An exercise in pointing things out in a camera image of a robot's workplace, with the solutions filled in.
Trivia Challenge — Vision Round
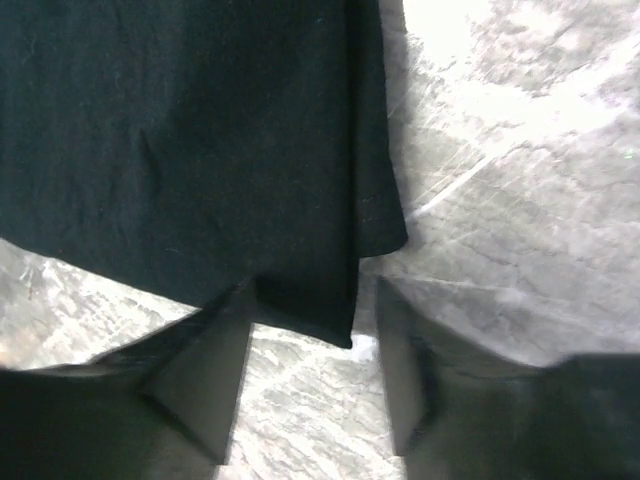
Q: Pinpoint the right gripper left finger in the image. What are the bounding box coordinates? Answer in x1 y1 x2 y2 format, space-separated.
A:
1 282 255 479

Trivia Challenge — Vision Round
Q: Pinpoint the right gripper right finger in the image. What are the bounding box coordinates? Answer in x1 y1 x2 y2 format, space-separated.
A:
375 278 639 479

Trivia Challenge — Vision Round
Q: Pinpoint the black t shirt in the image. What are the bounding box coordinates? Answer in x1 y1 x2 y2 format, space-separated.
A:
1 1 407 348

